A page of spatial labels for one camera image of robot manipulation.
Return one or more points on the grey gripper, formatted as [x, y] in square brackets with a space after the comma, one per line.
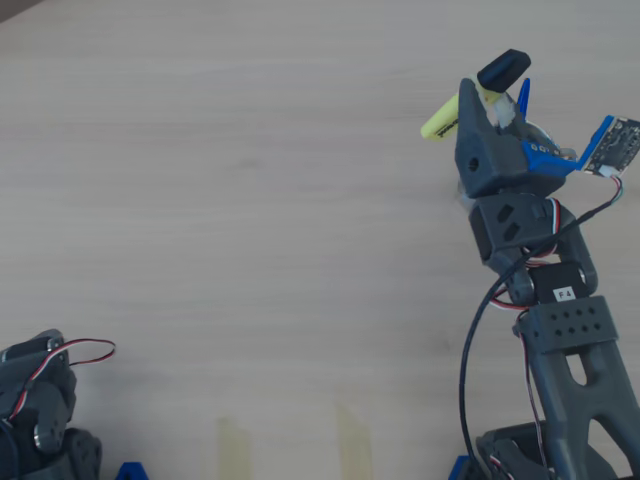
[484, 162]

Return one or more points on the yellow highlighter with black cap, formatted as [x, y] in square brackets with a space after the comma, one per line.
[505, 67]

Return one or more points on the grey idle robot arm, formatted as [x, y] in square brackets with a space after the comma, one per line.
[50, 400]

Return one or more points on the blue ballpoint pen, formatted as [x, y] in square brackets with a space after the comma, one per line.
[523, 97]

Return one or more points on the silver metal cup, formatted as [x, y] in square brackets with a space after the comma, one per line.
[540, 135]

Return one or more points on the blue printed base clamp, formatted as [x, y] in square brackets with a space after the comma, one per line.
[457, 470]
[132, 472]

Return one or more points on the long clear tape strip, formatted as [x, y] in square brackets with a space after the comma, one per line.
[355, 445]

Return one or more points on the short clear tape strip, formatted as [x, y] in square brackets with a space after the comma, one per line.
[234, 450]

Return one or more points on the blue printed camera mount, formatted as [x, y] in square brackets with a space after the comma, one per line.
[545, 162]

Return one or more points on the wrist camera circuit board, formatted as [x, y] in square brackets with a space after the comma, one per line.
[617, 145]

